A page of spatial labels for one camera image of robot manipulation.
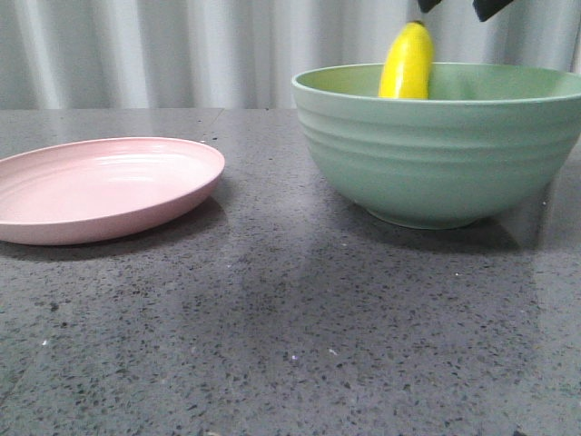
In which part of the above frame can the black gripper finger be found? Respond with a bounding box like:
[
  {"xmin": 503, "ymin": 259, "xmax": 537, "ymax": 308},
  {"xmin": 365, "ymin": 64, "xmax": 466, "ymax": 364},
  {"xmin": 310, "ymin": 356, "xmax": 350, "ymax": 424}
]
[
  {"xmin": 418, "ymin": 0, "xmax": 441, "ymax": 13},
  {"xmin": 472, "ymin": 0, "xmax": 512, "ymax": 22}
]

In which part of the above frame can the yellow banana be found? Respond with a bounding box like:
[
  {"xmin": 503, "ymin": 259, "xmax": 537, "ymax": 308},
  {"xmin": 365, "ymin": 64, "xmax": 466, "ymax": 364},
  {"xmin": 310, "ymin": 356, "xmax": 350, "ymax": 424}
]
[{"xmin": 378, "ymin": 21, "xmax": 434, "ymax": 100}]

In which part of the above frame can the pink plate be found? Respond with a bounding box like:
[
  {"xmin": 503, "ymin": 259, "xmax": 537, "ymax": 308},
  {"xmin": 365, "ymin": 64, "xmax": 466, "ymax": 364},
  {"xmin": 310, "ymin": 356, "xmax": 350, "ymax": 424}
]
[{"xmin": 1, "ymin": 137, "xmax": 225, "ymax": 245}]

